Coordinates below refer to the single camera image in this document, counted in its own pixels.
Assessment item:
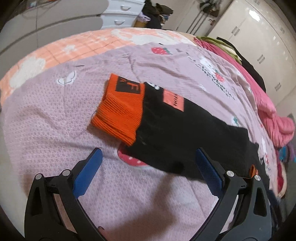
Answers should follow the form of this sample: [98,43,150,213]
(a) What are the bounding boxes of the pink strawberry print quilt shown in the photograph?
[1,42,278,240]

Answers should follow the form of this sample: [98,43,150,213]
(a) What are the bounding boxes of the striped colourful pillow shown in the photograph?
[278,142,295,163]

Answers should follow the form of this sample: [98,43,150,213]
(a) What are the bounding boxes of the red patterned pillow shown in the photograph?
[277,161,287,198]

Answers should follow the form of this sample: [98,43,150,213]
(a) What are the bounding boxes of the white drawer cabinet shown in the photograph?
[100,0,144,30]

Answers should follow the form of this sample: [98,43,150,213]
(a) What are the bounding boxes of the hanging bags on door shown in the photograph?
[186,0,223,34]

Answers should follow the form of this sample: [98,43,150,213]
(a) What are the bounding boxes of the green blanket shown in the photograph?
[197,37,242,65]

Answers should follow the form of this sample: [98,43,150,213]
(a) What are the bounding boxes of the white wardrobe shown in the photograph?
[176,0,296,112]

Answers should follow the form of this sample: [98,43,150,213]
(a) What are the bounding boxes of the pink comforter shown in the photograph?
[193,37,295,148]

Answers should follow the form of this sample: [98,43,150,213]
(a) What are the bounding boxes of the dark clothes pile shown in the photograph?
[134,1,174,29]

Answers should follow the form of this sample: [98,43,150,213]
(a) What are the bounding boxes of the black garment on bed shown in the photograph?
[216,37,266,92]

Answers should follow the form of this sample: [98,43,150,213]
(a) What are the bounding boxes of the black sweater orange cuffs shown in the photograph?
[91,74,269,188]

